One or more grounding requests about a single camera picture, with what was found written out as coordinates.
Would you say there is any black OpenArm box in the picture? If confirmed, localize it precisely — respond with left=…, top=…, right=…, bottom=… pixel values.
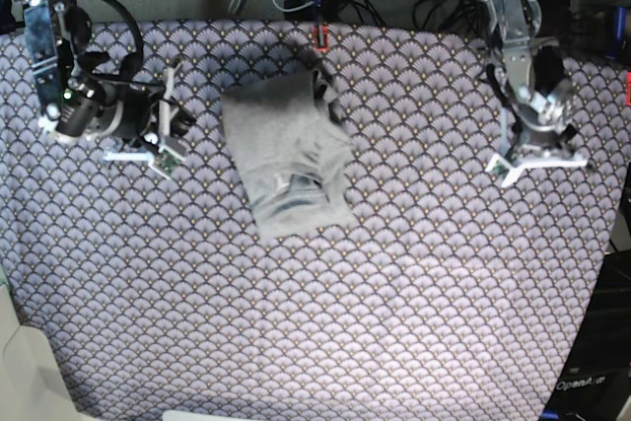
left=539, top=250, right=630, bottom=420

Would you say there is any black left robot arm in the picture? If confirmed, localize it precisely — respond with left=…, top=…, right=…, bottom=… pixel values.
left=479, top=0, right=577, bottom=163

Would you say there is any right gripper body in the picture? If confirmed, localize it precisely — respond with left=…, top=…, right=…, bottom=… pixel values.
left=98, top=90, right=164, bottom=141

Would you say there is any white plastic bin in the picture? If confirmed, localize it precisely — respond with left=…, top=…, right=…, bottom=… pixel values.
left=1, top=285, right=80, bottom=420

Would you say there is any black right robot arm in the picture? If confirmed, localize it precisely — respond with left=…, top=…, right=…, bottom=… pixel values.
left=23, top=0, right=195, bottom=149

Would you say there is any light grey T-shirt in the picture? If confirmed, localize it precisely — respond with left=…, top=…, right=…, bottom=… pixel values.
left=221, top=70, right=356, bottom=240

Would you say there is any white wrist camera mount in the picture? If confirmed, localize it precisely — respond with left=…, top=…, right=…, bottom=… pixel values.
left=485, top=109, right=591, bottom=189
left=104, top=64, right=187, bottom=179

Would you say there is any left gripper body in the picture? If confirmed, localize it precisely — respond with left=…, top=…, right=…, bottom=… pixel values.
left=512, top=110, right=577, bottom=158

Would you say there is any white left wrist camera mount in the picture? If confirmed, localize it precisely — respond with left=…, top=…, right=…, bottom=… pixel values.
left=485, top=109, right=591, bottom=189

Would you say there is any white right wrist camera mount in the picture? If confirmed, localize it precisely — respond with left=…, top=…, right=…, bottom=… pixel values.
left=104, top=64, right=187, bottom=179

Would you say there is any red table clamp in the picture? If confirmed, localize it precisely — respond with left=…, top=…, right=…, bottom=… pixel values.
left=314, top=23, right=328, bottom=52

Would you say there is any patterned fan-print tablecloth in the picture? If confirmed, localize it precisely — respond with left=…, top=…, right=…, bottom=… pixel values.
left=1, top=21, right=630, bottom=420

